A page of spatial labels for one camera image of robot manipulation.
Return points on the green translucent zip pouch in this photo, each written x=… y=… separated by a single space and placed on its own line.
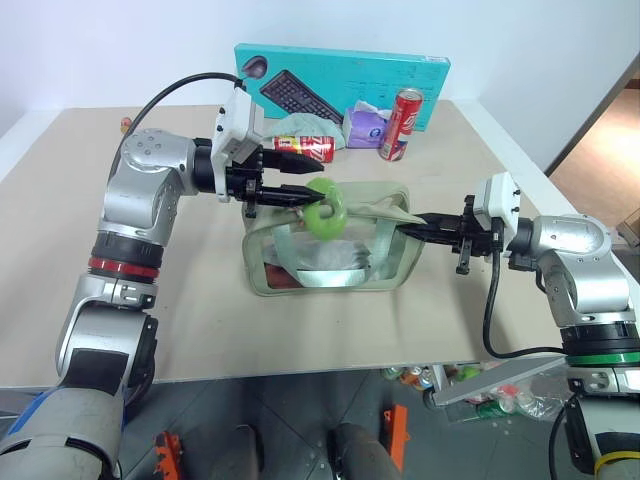
x=330 y=275

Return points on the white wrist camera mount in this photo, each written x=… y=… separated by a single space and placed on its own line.
x=497 y=200
x=239 y=125

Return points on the red yellow drink can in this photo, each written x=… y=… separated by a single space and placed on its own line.
x=307 y=146

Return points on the pale green cloth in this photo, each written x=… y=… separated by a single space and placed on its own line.
x=310 y=125

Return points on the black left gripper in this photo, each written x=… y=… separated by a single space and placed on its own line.
x=252 y=175

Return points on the red cola can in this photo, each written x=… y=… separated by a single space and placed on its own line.
x=401 y=125

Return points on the white bin with bottles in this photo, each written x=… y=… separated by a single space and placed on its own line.
x=505 y=400

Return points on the orange black clamp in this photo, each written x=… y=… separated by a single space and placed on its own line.
x=167 y=457
x=398 y=430

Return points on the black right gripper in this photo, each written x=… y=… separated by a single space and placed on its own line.
x=475 y=237

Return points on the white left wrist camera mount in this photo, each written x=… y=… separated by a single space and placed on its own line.
x=239 y=125

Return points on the bottles on floor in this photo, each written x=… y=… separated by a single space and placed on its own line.
x=412 y=377

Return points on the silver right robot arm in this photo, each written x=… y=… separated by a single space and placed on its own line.
x=575 y=250

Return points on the teal keyboard box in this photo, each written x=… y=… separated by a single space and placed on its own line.
x=345 y=75

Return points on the brown cardboard box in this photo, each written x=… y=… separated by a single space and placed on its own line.
x=631 y=225

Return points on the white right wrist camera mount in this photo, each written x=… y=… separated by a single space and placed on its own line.
x=497 y=200

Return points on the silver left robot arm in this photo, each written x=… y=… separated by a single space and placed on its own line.
x=140 y=200

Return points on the purple tissue pack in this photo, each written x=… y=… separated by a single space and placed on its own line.
x=367 y=130

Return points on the dark rounded shape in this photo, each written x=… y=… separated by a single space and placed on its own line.
x=362 y=455

